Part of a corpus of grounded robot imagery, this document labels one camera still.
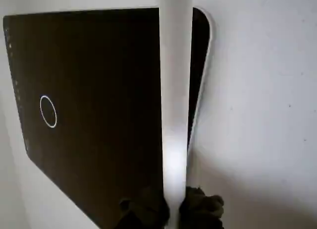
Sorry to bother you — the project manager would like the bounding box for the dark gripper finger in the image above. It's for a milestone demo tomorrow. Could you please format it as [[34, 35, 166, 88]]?
[[178, 185, 225, 229], [118, 185, 172, 229]]

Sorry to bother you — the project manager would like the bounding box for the white stylus pen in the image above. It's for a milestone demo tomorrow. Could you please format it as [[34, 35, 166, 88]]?
[[158, 0, 194, 229]]

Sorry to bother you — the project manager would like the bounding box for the black screen tablet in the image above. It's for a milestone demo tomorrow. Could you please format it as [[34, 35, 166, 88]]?
[[2, 6, 216, 229]]

